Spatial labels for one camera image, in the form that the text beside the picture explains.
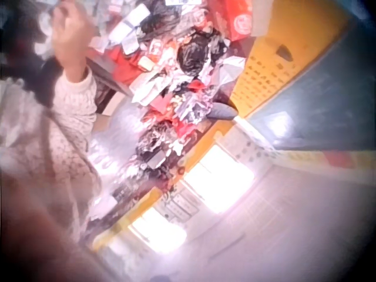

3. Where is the person's right hand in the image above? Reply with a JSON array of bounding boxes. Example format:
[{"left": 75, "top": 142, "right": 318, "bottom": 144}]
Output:
[{"left": 51, "top": 0, "right": 96, "bottom": 78}]

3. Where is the heap of mixed packaged goods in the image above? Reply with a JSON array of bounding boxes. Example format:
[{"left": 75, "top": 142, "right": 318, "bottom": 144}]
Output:
[{"left": 86, "top": 0, "right": 247, "bottom": 212}]

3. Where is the black plastic bag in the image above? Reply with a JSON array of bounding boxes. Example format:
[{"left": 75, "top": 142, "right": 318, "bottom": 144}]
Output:
[{"left": 176, "top": 35, "right": 213, "bottom": 78}]

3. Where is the red cardboard carton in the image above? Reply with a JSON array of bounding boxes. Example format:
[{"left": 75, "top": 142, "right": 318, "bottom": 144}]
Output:
[{"left": 210, "top": 0, "right": 257, "bottom": 42}]

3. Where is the grey blue cushion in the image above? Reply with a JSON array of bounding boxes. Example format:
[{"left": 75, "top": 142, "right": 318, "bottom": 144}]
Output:
[{"left": 206, "top": 102, "right": 239, "bottom": 121}]

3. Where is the large bright window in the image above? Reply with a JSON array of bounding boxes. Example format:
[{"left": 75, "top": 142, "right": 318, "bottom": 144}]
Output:
[{"left": 181, "top": 145, "right": 255, "bottom": 214}]

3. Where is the small bright window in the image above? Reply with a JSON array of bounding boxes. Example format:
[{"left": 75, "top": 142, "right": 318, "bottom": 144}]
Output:
[{"left": 128, "top": 209, "right": 187, "bottom": 255}]

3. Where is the white wall poster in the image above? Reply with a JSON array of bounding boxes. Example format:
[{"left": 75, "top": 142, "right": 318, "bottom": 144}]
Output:
[{"left": 155, "top": 187, "right": 201, "bottom": 224}]

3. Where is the white wall chart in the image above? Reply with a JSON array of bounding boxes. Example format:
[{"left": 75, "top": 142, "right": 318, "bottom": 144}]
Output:
[{"left": 216, "top": 128, "right": 277, "bottom": 166}]

